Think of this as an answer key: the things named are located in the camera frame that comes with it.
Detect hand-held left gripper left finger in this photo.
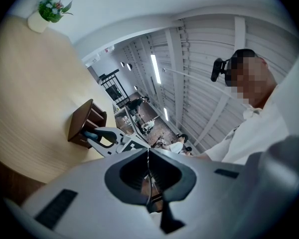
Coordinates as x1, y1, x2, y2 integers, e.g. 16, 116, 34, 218
22, 147, 162, 239

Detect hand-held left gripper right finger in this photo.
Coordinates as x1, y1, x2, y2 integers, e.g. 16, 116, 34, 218
149, 147, 255, 239

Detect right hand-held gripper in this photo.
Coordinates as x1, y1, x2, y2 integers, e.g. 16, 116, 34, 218
88, 127, 152, 158

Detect small white table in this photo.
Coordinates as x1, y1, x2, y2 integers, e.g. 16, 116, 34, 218
114, 105, 140, 136

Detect dark brown wooden desk organizer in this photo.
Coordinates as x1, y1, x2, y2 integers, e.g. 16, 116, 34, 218
67, 98, 108, 149

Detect black metal rack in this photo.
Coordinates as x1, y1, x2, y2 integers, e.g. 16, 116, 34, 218
99, 68, 130, 108

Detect person's white shirt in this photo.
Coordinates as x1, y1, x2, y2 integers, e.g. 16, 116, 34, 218
196, 46, 299, 165

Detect white ceiling pipe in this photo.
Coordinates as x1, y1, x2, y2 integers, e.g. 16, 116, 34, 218
163, 68, 234, 98

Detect person's head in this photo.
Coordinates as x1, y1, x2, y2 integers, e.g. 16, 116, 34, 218
225, 48, 277, 109

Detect green plant in white pot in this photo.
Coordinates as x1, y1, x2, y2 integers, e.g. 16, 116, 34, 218
27, 0, 74, 33

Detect black head-worn camera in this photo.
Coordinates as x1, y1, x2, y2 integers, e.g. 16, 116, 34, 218
210, 57, 231, 83

